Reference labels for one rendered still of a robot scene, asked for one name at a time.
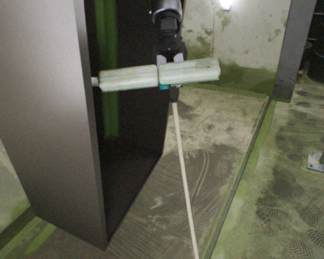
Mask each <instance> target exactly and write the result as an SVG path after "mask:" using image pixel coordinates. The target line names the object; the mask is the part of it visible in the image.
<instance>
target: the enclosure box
mask: <svg viewBox="0 0 324 259"><path fill-rule="evenodd" d="M149 10H151V3H150V0H0V139H1V141H2V143H3V146H4V148H5V151H6V153H7V154H8V156H9V159H10V161H11V163H12V166H13V168H14V170H15V172H16V174H17V176H18V179H19V181H20V183H21V186H22V187H23V189H24V191H25V194H26V196H27V198H28V201H29V203H30V204H31V206H32V209H33V212H34V214H35V216H36V217H39V218H41V219H43V220H45V221H47V222H48V223H50V224H52V225H54V226H56V227H58V228H60V229H62V230H63V231H65V232H68V233H70V234H72V235H73V236H76V237H77V238H79V239H81V240H83V241H85V242H87V243H89V244H91V245H92V246H94V247H96V248H99V249H101V250H103V251H105V250H106V249H107V247H108V246H109V243H110V242H111V240H112V239H113V237H114V235H115V234H116V232H117V230H118V228H119V227H120V226H121V224H122V222H123V220H124V218H125V217H126V216H127V214H128V212H129V211H130V209H131V207H132V205H133V203H135V201H136V199H137V197H138V195H139V194H140V191H141V190H142V189H143V187H144V186H145V184H146V182H147V180H148V178H149V177H150V175H151V174H152V172H153V170H154V168H155V166H156V165H157V164H158V162H159V160H160V158H161V157H162V154H163V150H164V146H165V139H166V131H167V123H168V116H169V111H170V104H171V102H170V100H169V97H168V91H167V89H165V90H160V87H159V84H158V86H155V87H150V88H139V89H132V90H122V91H112V92H102V90H101V88H100V87H99V86H92V79H91V77H98V73H99V71H101V70H109V69H120V68H126V67H136V66H146V65H154V63H153V60H152V50H153V45H155V44H156V43H155V41H154V40H155V39H156V38H157V37H158V35H160V34H161V32H160V31H159V30H158V29H156V27H155V25H154V24H153V22H152V18H151V14H149Z"/></svg>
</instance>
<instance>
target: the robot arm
mask: <svg viewBox="0 0 324 259"><path fill-rule="evenodd" d="M150 3H151V10H149V11H148V13H149V14H151V18H152V22H153V24H154V25H155V27H156V29H158V30H159V31H160V32H161V34H160V35H158V37H157V38H156V39H155V40H154V41H155V43H156V44H155V45H153V50H152V60H153V63H154V65H155V66H157V68H158V66H159V65H160V64H161V63H168V62H181V61H187V58H188V51H187V48H186V46H185V42H182V36H180V35H179V33H175V32H174V31H176V29H177V26H178V25H179V23H180V21H181V19H182V10H181V0H150Z"/></svg>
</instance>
